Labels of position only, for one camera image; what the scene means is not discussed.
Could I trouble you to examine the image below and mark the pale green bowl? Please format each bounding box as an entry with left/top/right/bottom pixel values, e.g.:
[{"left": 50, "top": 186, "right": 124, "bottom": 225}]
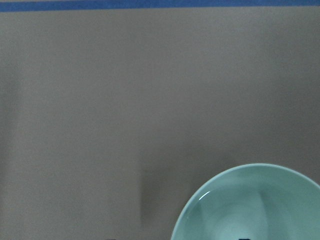
[{"left": 171, "top": 163, "right": 320, "bottom": 240}]

